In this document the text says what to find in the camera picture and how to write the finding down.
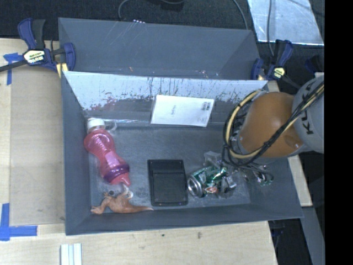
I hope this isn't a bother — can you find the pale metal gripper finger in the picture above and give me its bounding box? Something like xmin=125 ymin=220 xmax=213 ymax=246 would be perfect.
xmin=223 ymin=175 xmax=238 ymax=193
xmin=204 ymin=151 xmax=223 ymax=167

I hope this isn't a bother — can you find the crushed green drink can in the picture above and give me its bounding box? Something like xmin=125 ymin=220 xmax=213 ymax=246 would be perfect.
xmin=187 ymin=166 xmax=228 ymax=199

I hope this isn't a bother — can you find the black flat wallet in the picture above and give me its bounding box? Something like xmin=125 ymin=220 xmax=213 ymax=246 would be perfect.
xmin=147 ymin=158 xmax=189 ymax=207

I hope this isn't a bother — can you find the orange toy dinosaur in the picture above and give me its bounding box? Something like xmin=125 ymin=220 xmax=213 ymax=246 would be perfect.
xmin=90 ymin=188 xmax=154 ymax=215

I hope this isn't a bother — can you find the pink plastic bottle white cap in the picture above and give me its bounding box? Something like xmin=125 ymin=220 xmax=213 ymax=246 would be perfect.
xmin=83 ymin=117 xmax=131 ymax=188

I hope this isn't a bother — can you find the grey metal bin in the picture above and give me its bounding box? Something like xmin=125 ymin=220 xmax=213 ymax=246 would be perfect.
xmin=57 ymin=17 xmax=304 ymax=236

